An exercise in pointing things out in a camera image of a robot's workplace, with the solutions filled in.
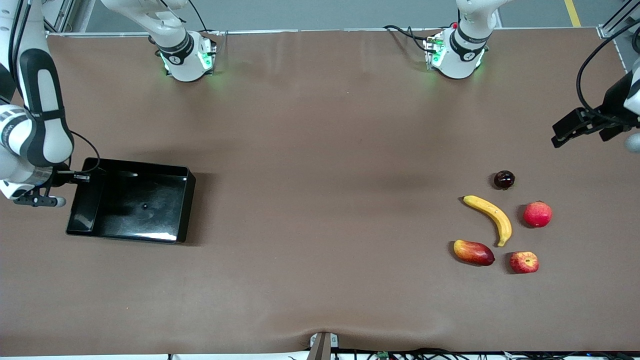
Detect red yellow apple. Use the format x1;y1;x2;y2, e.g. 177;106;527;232
509;251;540;274

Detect aluminium frame profile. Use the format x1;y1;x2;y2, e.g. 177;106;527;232
598;0;640;40
42;0;76;36

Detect red yellow mango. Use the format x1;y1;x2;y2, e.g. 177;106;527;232
453;239;496;267

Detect brown table mat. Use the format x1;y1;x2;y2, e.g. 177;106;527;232
0;27;640;357

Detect black plastic box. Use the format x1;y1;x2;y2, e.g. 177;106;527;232
65;157;197;245

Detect yellow banana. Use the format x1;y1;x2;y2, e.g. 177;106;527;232
462;195;513;248

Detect metal table edge bracket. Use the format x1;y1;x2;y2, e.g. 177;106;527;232
308;331;339;360

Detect dark purple plum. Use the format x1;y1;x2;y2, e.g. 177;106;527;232
493;170;516;191

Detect black base cable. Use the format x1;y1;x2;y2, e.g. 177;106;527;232
187;0;221;36
383;24;436;53

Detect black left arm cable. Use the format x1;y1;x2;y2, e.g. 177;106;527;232
576;20;640;126

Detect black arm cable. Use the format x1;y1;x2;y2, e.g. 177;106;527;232
9;0;103;177
576;20;640;126

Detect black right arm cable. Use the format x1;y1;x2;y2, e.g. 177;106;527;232
9;0;103;177

